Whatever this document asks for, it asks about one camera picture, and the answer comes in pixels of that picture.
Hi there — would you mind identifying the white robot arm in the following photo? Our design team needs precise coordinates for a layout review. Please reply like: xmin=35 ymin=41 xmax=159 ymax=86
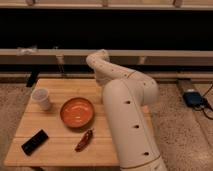
xmin=86 ymin=50 xmax=167 ymax=171

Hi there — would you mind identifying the orange bowl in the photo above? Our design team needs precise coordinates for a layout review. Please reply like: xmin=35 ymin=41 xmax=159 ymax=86
xmin=60 ymin=97 xmax=95 ymax=128

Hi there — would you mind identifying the red chili pepper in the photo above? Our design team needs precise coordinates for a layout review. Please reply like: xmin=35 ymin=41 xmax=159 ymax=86
xmin=75 ymin=129 xmax=93 ymax=152

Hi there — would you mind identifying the white paper cup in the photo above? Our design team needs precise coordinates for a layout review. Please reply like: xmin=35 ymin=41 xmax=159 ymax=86
xmin=31 ymin=88 xmax=51 ymax=111

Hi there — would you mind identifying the blue device on floor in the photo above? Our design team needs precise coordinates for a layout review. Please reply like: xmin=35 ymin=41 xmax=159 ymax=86
xmin=183 ymin=89 xmax=204 ymax=107

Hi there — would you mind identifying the black rectangular remote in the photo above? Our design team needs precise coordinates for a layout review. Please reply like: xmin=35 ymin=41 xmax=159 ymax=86
xmin=21 ymin=130 xmax=48 ymax=156

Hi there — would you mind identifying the black cable on floor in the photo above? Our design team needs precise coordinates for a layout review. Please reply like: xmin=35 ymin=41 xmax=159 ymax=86
xmin=199 ymin=83 xmax=213 ymax=120

